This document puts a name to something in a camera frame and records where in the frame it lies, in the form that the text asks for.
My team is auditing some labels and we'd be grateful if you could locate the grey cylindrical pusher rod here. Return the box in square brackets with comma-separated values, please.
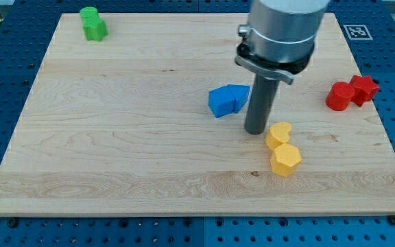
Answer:
[244, 74, 279, 134]

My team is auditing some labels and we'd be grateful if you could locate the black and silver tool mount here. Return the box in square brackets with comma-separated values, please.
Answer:
[235, 43, 315, 85]

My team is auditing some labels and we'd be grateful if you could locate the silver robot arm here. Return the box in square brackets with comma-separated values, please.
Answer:
[235, 0, 330, 134]

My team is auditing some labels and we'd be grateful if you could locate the blue triangle block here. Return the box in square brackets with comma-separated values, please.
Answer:
[227, 84, 250, 113]

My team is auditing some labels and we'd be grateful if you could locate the blue cube block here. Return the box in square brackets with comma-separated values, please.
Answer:
[208, 86, 235, 118]

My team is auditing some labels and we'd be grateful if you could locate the yellow heart block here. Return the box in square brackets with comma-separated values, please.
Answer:
[265, 121, 292, 151]

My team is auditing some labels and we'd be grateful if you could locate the red cylinder block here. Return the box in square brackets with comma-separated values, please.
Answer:
[326, 82, 355, 111]

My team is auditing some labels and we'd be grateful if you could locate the yellow hexagon block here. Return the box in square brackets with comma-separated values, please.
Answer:
[270, 143, 302, 177]

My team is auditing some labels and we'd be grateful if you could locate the white fiducial marker tag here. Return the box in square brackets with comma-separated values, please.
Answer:
[344, 24, 372, 40]

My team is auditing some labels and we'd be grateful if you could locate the red star block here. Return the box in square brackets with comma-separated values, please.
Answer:
[349, 75, 380, 107]

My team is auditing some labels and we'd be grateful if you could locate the light wooden board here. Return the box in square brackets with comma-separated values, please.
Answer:
[0, 14, 395, 217]

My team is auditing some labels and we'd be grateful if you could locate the green star block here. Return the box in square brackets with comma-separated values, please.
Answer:
[82, 17, 108, 42]

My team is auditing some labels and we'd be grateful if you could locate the green cylinder block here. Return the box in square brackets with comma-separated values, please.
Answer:
[79, 6, 99, 23]

